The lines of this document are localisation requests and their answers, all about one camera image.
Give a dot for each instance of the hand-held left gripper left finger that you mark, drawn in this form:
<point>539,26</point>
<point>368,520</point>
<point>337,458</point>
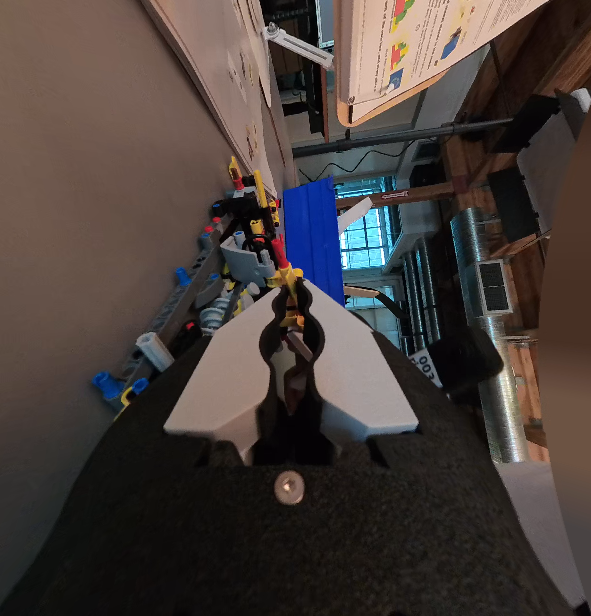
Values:
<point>218,390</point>

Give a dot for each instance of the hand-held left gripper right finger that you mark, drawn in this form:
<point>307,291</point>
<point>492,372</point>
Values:
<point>367,390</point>

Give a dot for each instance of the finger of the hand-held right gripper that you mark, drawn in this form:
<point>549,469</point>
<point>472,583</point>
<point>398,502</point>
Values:
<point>298,346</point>

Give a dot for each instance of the small yellow lego connector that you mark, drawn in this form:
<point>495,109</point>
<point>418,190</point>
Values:
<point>288,276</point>

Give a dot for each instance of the lego car chassis model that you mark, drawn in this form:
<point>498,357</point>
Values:
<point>180,308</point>

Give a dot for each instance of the lego instruction booklet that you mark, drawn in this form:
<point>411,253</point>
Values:
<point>218,72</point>

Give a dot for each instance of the person's right hand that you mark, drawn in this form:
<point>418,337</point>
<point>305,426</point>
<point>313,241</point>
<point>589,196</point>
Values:
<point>295,390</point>

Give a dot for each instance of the white air vent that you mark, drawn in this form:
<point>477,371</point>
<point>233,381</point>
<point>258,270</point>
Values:
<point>492,288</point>

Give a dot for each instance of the blue plastic bin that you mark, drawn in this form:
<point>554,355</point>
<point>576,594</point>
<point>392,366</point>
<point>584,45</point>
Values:
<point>309,231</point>

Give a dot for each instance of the white paper slip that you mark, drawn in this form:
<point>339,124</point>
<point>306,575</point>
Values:
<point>355,214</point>

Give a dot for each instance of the black and white softbox light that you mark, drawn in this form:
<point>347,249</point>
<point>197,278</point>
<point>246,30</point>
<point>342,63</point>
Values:
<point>540,168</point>

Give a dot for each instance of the white board stand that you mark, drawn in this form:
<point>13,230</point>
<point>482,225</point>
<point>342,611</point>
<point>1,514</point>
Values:
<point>300,48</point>

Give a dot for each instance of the metal air duct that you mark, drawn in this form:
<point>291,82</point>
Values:
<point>502,409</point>

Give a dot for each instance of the wooden post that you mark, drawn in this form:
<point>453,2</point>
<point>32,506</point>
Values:
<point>420,192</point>

